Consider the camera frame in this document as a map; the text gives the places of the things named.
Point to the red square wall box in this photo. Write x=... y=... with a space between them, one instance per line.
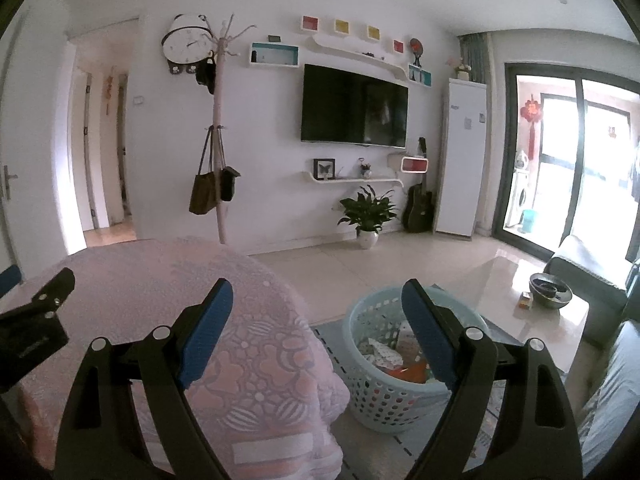
x=398 y=46
x=310 y=23

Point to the white curved low wall shelf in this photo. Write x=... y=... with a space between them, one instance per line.
x=350 y=179

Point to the pink floral tablecloth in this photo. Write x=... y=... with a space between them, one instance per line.
x=150 y=285

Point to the blue plastic bucket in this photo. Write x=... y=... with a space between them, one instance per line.
x=529 y=221

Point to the green curtain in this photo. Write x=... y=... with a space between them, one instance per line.
x=475 y=55

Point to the white standing air conditioner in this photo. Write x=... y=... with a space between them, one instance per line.
x=460 y=160

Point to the potted green plant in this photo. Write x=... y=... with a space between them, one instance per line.
x=367 y=207

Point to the brown tote bag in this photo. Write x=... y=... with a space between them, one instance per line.
x=202 y=192

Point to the dark acoustic guitar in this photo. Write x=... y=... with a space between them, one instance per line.
x=419 y=210

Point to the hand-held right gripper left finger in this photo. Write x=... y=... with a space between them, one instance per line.
x=210 y=330

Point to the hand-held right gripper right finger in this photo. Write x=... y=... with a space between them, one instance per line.
x=425 y=330

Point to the white washing machine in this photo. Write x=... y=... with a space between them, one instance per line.
x=522 y=195

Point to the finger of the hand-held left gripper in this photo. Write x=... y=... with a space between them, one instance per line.
x=9 y=280
x=52 y=290

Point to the red knot hanging ornament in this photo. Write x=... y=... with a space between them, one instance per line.
x=531 y=110

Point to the white crumpled paper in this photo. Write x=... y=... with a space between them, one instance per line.
x=385 y=352

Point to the red white box shelf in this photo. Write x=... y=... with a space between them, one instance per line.
x=414 y=164

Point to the grey green armchair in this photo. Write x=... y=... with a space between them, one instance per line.
x=585 y=270

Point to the wide blue box shelf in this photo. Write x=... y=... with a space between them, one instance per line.
x=274 y=55

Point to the yellow square wall box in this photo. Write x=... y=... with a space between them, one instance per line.
x=373 y=32
x=341 y=27

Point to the pale wooden coat rack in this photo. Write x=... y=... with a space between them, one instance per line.
x=218 y=110

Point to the framed butterfly picture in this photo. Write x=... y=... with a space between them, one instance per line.
x=324 y=169

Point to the small orange box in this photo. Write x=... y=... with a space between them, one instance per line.
x=525 y=300

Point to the dark round ashtray bowl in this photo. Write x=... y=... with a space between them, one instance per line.
x=550 y=290

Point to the small flower vase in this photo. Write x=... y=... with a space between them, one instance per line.
x=366 y=167

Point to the glossy pale coffee table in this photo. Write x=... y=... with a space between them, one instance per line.
x=505 y=285

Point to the red round fan ornament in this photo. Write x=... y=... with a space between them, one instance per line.
x=417 y=47

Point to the light green perforated plastic basket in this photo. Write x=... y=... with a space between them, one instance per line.
x=380 y=395

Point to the black wall television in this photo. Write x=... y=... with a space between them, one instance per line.
x=350 y=105

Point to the grey blue covered sofa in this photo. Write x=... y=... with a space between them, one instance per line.
x=615 y=400

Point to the white curved high wall shelf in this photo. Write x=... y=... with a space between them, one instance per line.
x=350 y=51

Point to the artificial flowers in pot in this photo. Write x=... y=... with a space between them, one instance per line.
x=461 y=67

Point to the panda shaped wall clock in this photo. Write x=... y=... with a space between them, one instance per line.
x=187 y=40

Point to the dark framed glass sliding door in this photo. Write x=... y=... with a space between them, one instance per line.
x=581 y=135

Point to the black small handbag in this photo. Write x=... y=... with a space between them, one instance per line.
x=228 y=185

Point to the narrow blue box shelf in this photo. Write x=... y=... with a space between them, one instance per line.
x=420 y=75

